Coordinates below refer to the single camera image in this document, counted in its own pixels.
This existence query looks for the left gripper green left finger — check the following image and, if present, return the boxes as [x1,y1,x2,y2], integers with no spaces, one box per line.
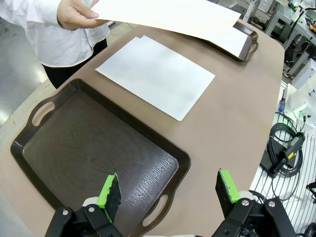
[45,172,124,237]

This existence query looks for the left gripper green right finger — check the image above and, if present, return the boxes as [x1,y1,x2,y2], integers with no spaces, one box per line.
[212,169,297,237]

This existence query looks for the white A4 paper sheet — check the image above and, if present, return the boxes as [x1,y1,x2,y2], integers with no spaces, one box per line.
[95,35,216,122]
[89,0,242,41]
[197,25,249,57]
[95,36,144,72]

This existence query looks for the person's right forearm white sleeve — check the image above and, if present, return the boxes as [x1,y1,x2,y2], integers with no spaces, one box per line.
[0,0,62,28]

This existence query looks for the person's right hand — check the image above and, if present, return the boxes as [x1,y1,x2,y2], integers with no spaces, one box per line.
[57,0,109,32]

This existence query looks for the grey yellow handheld controller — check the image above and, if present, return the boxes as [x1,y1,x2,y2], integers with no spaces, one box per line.
[273,132,306,173]

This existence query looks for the white box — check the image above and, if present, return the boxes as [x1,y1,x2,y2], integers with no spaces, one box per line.
[291,58,316,89]

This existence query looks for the person in white shirt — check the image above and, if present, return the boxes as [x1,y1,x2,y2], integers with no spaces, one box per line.
[0,0,111,89]

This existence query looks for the black flat base plate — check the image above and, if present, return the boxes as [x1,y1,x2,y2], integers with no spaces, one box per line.
[259,145,297,178]

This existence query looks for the brown plastic tray with handles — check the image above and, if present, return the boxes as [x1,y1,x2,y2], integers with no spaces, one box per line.
[10,78,192,235]
[195,21,259,63]

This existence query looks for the coiled black cable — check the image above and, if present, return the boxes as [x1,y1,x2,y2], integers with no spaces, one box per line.
[267,112,307,201]

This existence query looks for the blue red handle screwdriver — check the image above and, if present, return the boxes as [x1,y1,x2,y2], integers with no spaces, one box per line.
[277,90,287,114]

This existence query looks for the aluminium frame workbench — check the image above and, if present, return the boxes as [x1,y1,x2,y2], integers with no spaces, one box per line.
[265,0,316,77]

